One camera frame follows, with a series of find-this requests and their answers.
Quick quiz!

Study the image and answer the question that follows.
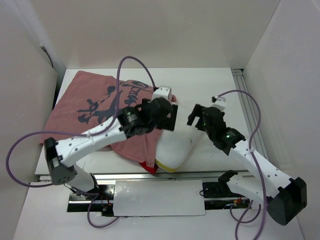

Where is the white glossy cover plate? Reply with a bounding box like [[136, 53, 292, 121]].
[[113, 180, 206, 217]]

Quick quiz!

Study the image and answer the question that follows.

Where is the black wall cable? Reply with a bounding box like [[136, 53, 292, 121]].
[[39, 43, 57, 70]]

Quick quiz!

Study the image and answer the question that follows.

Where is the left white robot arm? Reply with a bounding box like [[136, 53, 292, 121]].
[[44, 97, 178, 200]]

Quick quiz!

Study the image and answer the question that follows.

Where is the aluminium mounting rail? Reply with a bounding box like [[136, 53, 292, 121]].
[[38, 170, 253, 213]]

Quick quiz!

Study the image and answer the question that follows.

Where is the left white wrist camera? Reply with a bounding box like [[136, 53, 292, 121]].
[[151, 86, 173, 102]]

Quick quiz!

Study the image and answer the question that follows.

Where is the aluminium frame right side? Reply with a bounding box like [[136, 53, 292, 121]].
[[231, 69, 269, 160]]

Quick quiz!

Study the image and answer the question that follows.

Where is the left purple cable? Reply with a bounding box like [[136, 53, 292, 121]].
[[5, 56, 161, 230]]

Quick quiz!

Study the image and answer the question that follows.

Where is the pink and red pillowcase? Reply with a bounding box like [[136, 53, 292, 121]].
[[41, 71, 162, 174]]

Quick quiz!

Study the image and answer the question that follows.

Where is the white pillow with yellow edge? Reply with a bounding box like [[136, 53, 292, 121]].
[[155, 105, 201, 173]]

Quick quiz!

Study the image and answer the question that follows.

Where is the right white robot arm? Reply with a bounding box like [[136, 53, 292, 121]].
[[187, 104, 307, 226]]

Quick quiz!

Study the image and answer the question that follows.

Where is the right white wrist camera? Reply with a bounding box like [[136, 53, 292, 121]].
[[211, 96, 227, 112]]

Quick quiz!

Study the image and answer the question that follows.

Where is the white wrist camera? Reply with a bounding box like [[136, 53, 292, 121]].
[[151, 86, 173, 102], [211, 96, 227, 112]]

